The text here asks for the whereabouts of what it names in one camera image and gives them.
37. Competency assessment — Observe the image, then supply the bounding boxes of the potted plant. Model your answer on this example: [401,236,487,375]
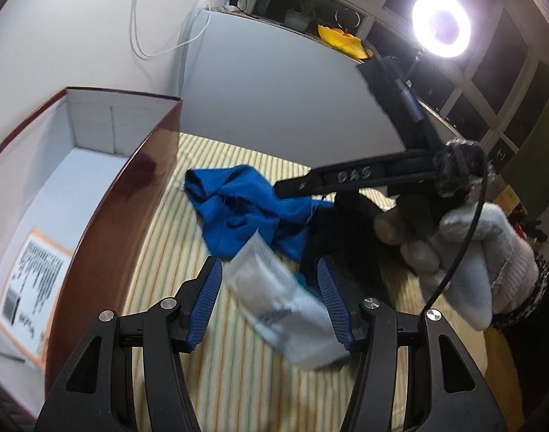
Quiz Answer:
[283,0,325,33]

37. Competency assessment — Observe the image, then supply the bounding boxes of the person's right forearm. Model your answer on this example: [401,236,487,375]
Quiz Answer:
[490,252,549,334]

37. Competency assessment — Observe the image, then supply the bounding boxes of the black cloth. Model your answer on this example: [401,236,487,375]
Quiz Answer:
[299,191,387,298]

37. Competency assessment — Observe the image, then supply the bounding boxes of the ring light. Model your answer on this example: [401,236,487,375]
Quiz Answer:
[411,0,474,59]

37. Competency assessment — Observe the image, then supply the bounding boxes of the clear cotton ball packet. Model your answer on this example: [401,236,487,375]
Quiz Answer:
[222,229,348,370]

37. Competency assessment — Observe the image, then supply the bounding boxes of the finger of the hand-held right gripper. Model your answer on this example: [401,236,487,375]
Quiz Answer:
[274,148,439,199]

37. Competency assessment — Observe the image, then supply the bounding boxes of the striped yellow bed sheet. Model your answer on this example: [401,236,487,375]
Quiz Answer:
[121,132,527,432]

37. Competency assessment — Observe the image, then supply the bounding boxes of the white headboard panel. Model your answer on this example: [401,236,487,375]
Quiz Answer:
[180,9,410,176]

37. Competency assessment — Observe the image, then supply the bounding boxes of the white cable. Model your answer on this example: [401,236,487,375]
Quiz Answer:
[130,0,212,59]

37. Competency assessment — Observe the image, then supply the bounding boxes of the yellow cloth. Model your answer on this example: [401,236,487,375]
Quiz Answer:
[318,24,375,59]

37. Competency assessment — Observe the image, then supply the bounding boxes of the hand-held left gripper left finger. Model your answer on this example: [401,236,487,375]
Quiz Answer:
[40,256,224,432]

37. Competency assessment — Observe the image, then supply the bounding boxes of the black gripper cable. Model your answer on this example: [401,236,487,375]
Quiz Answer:
[420,162,489,313]

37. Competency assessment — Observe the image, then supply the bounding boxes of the blue cloth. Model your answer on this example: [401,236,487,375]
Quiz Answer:
[184,165,336,262]

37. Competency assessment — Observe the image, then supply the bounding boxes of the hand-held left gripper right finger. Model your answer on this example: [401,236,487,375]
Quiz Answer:
[316,256,511,432]

